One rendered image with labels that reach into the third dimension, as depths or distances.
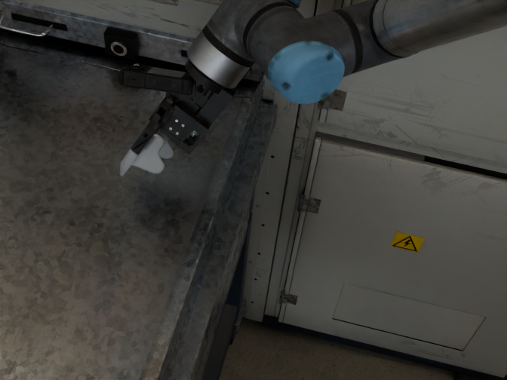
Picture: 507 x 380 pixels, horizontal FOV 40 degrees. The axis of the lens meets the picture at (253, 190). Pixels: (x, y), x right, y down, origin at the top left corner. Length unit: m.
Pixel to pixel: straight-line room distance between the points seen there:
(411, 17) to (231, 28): 0.27
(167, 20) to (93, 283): 0.51
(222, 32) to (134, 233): 0.35
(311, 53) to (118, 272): 0.44
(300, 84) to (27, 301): 0.50
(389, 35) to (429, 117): 0.36
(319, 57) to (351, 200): 0.60
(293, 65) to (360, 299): 0.97
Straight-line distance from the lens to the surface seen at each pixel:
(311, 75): 0.91
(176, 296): 1.05
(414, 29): 0.88
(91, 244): 1.12
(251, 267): 1.76
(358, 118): 1.28
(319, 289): 1.75
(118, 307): 1.05
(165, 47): 1.34
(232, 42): 1.01
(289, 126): 1.35
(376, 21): 0.94
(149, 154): 1.09
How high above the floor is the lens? 1.76
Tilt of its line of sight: 51 degrees down
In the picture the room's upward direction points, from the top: 6 degrees clockwise
